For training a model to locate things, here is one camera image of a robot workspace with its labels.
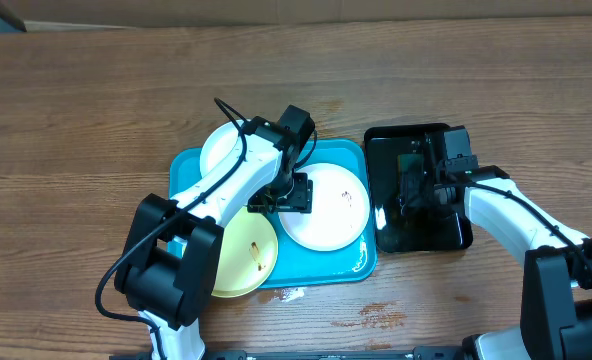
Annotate white plate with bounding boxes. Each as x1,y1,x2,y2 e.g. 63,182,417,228
199,122,239,177
279,163,369,251

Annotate yellow green sponge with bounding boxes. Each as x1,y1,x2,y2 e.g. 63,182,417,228
396,153,424,175

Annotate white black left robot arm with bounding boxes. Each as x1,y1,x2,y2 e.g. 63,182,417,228
104,114,315,359

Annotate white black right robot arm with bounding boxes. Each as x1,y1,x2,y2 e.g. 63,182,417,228
396,127,592,360

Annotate black plastic tray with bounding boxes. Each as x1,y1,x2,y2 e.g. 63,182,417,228
364,123,473,253

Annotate teal plastic tray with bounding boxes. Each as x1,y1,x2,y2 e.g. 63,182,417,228
170,139,376,288

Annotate yellow plate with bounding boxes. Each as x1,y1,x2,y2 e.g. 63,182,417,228
212,208,278,298

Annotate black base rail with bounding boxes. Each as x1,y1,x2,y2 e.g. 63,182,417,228
109,345,470,360

